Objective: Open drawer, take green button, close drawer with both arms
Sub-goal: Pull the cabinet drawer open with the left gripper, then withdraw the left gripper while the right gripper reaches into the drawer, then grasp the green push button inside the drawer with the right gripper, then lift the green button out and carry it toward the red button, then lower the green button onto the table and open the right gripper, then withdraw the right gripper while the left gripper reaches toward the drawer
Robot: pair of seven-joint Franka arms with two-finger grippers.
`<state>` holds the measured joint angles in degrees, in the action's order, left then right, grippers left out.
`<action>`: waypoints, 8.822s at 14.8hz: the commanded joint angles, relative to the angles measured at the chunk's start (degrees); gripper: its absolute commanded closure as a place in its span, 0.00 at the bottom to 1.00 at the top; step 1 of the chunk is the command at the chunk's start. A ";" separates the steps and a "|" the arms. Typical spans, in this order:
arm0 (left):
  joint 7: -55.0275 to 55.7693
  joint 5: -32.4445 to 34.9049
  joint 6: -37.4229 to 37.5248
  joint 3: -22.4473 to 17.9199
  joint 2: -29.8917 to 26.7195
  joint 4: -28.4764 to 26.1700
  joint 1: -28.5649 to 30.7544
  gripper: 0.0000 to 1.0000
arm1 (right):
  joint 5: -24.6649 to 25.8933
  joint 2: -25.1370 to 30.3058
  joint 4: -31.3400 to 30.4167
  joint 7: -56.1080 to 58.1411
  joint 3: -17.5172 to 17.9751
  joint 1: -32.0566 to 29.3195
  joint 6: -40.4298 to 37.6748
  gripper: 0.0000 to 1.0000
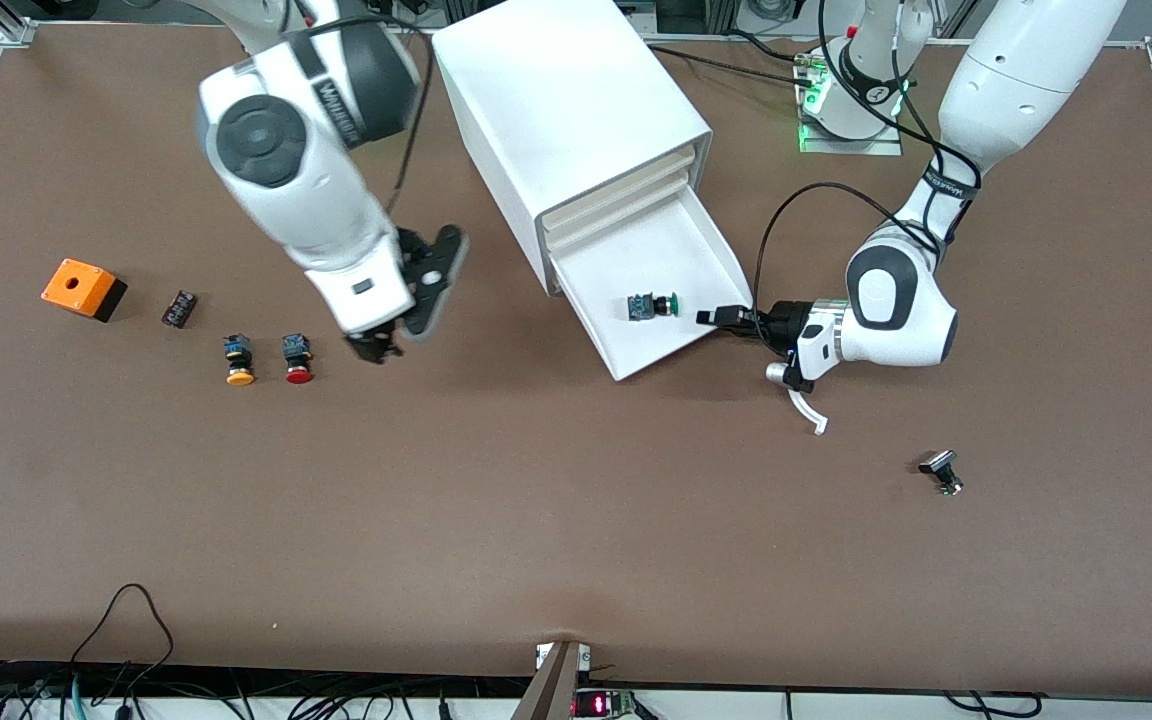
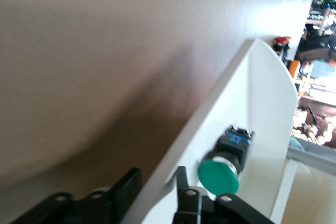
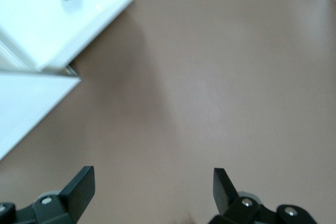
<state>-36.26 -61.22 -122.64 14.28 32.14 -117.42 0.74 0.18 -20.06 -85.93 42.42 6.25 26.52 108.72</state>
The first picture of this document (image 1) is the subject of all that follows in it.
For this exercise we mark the small black module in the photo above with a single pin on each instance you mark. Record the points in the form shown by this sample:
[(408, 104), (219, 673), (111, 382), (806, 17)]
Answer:
[(179, 308)]

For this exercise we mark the white drawer cabinet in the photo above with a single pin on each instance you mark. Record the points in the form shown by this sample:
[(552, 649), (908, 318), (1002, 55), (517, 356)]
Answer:
[(556, 90)]

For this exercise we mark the white curved plastic bracket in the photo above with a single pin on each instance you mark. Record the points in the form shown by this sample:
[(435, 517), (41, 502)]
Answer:
[(811, 415)]

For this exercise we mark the orange and black button box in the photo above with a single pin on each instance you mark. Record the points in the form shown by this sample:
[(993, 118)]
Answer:
[(76, 285)]

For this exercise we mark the brown camera post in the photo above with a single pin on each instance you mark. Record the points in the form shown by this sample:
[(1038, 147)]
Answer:
[(551, 685)]

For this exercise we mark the white plastic drawer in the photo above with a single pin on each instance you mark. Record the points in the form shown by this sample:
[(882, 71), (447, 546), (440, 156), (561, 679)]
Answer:
[(626, 213), (636, 345), (626, 193)]

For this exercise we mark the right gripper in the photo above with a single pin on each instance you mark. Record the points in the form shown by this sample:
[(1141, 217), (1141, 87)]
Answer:
[(373, 345)]

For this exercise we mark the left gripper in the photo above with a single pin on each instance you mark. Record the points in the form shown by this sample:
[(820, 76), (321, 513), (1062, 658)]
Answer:
[(784, 322)]

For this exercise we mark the yellow mushroom push button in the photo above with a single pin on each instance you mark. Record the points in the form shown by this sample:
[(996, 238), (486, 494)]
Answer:
[(239, 360)]

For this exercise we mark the green mushroom push button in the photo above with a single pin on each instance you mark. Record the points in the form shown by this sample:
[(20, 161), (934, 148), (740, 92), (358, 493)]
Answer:
[(644, 307)]

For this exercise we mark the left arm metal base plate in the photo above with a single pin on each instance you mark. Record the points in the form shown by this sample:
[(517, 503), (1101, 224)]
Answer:
[(876, 146)]

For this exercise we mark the red mushroom push button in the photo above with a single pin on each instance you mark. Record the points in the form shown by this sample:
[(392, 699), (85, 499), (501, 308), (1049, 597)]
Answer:
[(298, 358)]

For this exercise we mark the black-capped metal selector switch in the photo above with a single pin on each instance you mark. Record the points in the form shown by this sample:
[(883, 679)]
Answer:
[(941, 472)]

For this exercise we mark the device with red display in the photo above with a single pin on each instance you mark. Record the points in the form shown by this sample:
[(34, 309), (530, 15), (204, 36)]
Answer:
[(601, 705)]

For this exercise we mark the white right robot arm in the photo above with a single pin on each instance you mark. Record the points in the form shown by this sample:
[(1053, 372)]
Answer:
[(286, 170)]

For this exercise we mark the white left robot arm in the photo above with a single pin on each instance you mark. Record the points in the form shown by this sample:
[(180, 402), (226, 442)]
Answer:
[(896, 310)]

